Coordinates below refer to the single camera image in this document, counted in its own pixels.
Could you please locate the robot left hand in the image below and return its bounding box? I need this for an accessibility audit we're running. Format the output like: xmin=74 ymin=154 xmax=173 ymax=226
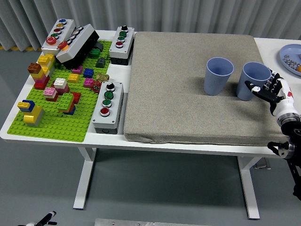
xmin=25 ymin=211 xmax=57 ymax=226

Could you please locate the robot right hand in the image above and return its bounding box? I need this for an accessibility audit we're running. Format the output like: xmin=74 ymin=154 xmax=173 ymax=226
xmin=244 ymin=69 xmax=297 ymax=118

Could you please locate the blue ribbed cup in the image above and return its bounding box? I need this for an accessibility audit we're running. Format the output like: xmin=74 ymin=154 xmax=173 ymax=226
xmin=236 ymin=62 xmax=272 ymax=102
xmin=203 ymin=57 xmax=235 ymax=96

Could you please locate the blue plate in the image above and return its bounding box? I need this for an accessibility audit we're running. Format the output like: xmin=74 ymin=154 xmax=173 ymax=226
xmin=279 ymin=44 xmax=301 ymax=76

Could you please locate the white table leg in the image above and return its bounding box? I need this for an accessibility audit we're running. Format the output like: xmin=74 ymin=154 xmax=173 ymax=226
xmin=237 ymin=155 xmax=261 ymax=220
xmin=73 ymin=147 xmax=97 ymax=210

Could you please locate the green studded baseplate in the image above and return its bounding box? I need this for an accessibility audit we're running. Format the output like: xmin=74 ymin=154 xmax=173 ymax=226
xmin=7 ymin=40 xmax=113 ymax=143

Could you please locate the silver metal plate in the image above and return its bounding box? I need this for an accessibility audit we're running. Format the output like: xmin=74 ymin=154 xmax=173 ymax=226
xmin=94 ymin=218 xmax=212 ymax=226

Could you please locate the yellow blue grey brick stack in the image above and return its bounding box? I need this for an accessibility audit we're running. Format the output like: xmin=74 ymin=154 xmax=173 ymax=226
xmin=17 ymin=99 xmax=45 ymax=128

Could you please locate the grey-brown padded mat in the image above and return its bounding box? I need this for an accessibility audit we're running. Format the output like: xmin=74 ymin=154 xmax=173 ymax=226
xmin=124 ymin=31 xmax=290 ymax=145

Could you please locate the green orange blue brick stack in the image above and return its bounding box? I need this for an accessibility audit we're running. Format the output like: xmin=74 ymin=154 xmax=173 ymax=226
xmin=57 ymin=93 xmax=76 ymax=115

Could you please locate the pink white red brick stack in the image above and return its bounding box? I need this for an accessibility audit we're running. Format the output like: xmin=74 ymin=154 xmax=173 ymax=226
xmin=43 ymin=87 xmax=59 ymax=102

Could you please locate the large grey four-button box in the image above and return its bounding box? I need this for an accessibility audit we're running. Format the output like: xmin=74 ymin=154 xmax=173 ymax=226
xmin=92 ymin=81 xmax=125 ymax=135

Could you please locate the brown yellow red brick tower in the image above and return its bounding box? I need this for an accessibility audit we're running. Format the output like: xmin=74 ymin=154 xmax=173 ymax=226
xmin=27 ymin=62 xmax=51 ymax=90

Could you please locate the grey curtain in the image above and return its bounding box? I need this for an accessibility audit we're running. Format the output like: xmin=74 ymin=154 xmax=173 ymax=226
xmin=0 ymin=0 xmax=301 ymax=50

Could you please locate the brass valve red handwheel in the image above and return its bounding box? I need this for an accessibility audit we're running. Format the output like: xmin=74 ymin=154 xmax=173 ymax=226
xmin=91 ymin=73 xmax=110 ymax=93

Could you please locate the yellow white brick stack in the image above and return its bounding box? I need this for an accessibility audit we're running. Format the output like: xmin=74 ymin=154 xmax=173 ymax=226
xmin=37 ymin=53 xmax=56 ymax=78

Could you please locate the small grey four-button box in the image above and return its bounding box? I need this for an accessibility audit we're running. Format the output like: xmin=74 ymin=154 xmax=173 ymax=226
xmin=109 ymin=25 xmax=135 ymax=65

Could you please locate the yellow black floor tape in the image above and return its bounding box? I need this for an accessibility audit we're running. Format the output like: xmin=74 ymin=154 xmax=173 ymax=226
xmin=0 ymin=46 xmax=42 ymax=51

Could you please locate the white control box black base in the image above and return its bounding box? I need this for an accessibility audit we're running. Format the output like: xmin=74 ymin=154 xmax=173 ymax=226
xmin=55 ymin=24 xmax=100 ymax=70

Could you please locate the white five-button control box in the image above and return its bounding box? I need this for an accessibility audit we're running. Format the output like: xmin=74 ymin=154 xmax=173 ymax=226
xmin=41 ymin=18 xmax=76 ymax=56

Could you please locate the grey bracket under table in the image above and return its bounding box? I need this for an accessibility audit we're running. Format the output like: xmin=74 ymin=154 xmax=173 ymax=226
xmin=253 ymin=158 xmax=271 ymax=170

